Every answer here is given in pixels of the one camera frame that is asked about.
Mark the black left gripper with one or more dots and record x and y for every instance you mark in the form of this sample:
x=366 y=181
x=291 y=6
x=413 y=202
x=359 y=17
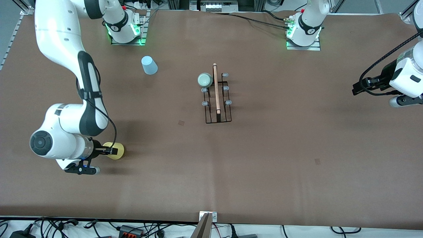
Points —
x=385 y=74

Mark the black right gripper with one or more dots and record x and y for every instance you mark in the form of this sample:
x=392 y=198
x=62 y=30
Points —
x=96 y=147

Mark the yellow plastic cup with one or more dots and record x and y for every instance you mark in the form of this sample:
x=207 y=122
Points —
x=121 y=152

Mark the pale green plastic cup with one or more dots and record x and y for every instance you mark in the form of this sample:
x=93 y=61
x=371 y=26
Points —
x=205 y=80

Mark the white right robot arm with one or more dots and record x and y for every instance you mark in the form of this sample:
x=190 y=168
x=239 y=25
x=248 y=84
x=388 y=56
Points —
x=59 y=33

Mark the light blue plastic cup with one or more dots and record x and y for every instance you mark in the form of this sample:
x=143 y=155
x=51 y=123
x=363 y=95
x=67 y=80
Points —
x=149 y=66

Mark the aluminium corner profile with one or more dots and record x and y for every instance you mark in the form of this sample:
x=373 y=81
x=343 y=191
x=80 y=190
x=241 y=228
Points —
x=405 y=14

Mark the black orange connector block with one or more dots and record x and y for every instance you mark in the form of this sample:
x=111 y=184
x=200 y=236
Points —
x=130 y=231

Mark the grey metal beam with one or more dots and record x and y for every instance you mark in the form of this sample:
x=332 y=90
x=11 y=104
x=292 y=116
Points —
x=203 y=229

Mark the black power adapter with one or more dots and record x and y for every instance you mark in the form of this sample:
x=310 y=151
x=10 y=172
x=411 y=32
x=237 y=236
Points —
x=21 y=234

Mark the brown paper table cover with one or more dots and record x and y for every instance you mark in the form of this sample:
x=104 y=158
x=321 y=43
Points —
x=264 y=165

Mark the black power plug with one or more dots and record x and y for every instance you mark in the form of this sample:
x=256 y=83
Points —
x=233 y=233

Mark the white power strip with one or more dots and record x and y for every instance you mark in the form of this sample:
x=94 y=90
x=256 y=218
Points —
x=214 y=6

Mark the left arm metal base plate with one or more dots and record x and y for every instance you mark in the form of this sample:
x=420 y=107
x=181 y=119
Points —
x=297 y=48

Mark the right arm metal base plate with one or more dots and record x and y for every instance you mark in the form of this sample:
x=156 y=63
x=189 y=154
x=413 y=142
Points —
x=142 y=36

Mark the small metal bracket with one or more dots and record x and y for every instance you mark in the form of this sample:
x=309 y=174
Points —
x=214 y=216

